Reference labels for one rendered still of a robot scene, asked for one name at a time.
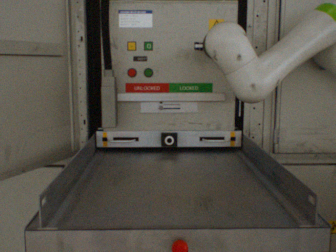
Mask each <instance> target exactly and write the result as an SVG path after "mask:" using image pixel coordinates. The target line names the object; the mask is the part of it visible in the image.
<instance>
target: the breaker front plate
mask: <svg viewBox="0 0 336 252"><path fill-rule="evenodd" d="M109 6H110V7H109V26H110V27H109V28H110V30H109V31H110V32H109V33H110V45H111V47H110V48H111V56H112V57H111V58H112V68H113V69H114V76H115V77H116V79H117V87H118V93H126V92H125V83H213V93H222V92H223V93H224V94H225V101H162V103H160V101H118V125H117V127H116V128H104V131H226V130H234V101H235V94H234V93H233V91H232V89H231V87H230V85H229V83H228V81H227V80H226V78H225V76H224V75H223V73H222V72H221V70H220V68H219V67H218V66H217V64H216V63H215V62H214V61H213V60H212V59H210V58H209V57H207V56H206V54H205V53H204V50H202V51H199V50H194V48H195V47H194V45H195V42H198V43H202V42H203V40H204V38H205V36H206V35H207V34H208V32H209V19H224V21H231V22H235V23H237V3H129V2H110V4H109ZM118 11H152V28H128V27H119V14H118ZM127 42H136V50H127ZM144 42H153V50H144ZM133 56H147V61H133ZM131 68H133V69H136V71H137V75H136V76H135V77H129V76H128V70H129V69H131ZM147 68H150V69H152V70H153V75H152V76H151V77H146V76H145V75H144V70H145V69H147ZM158 104H180V109H163V110H160V109H158Z"/></svg>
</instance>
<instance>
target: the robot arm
mask: <svg viewBox="0 0 336 252"><path fill-rule="evenodd" d="M194 47H195V48H194V50H199V51H202V50H204V53H205V54H206V56H207V57H209V58H210V59H212V60H213V61H214V62H215V63H216V64H217V66H218V67H219V68H220V70H221V72H222V73H223V75H224V76H225V78H226V80H227V81H228V83H229V85H230V87H231V89H232V91H233V93H234V94H235V96H236V97H237V98H238V99H239V100H241V101H243V102H245V103H258V102H261V101H263V100H264V99H265V98H266V97H267V96H268V95H269V94H270V93H271V92H272V91H273V90H274V89H275V88H276V87H277V86H278V85H279V84H280V83H281V82H282V81H283V80H284V79H285V78H286V77H287V76H288V75H289V74H290V73H292V72H293V71H294V70H295V69H296V68H298V67H299V66H301V65H302V64H303V63H304V62H305V61H307V60H308V59H309V58H311V57H312V58H313V60H314V61H315V63H316V64H318V65H319V66H321V67H323V68H324V69H326V70H327V71H329V72H330V73H331V74H332V75H334V76H335V77H336V0H325V1H323V2H322V3H321V4H320V5H319V6H317V7H316V8H315V9H314V10H312V11H310V12H309V13H308V14H307V15H306V16H305V18H304V19H303V20H302V21H301V22H300V23H299V24H298V25H297V26H296V27H295V28H294V29H293V30H291V31H290V32H289V33H288V34H287V35H286V36H285V37H284V38H282V39H281V40H280V41H278V42H276V44H274V45H273V46H272V47H270V48H269V49H267V50H266V51H265V52H263V53H262V54H261V55H260V56H257V55H256V53H255V51H254V49H253V48H252V46H251V44H250V42H249V40H248V37H247V35H246V33H245V31H244V30H243V28H242V27H241V26H240V25H238V24H237V23H235V22H231V21H223V22H220V23H217V24H216V25H214V26H213V27H212V28H211V29H210V30H209V32H208V34H207V35H206V36H205V38H204V40H203V42H202V43H198V42H195V45H194Z"/></svg>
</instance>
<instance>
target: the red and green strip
mask: <svg viewBox="0 0 336 252"><path fill-rule="evenodd" d="M125 92H126V93H213V83H125Z"/></svg>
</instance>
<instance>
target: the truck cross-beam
mask: <svg viewBox="0 0 336 252"><path fill-rule="evenodd" d="M103 132H113V140H134V139H136V141H135V142H129V143H113V146H103V142H107V138H103ZM162 132H177V146H224V142H204V141H202V140H201V138H203V139H204V140H224V136H225V132H235V137H230V139H231V141H235V146H241V145H242V131H241V130H240V129H234V130H226V131H104V130H103V129H98V130H97V131H96V141H97V147H169V146H161V133H162Z"/></svg>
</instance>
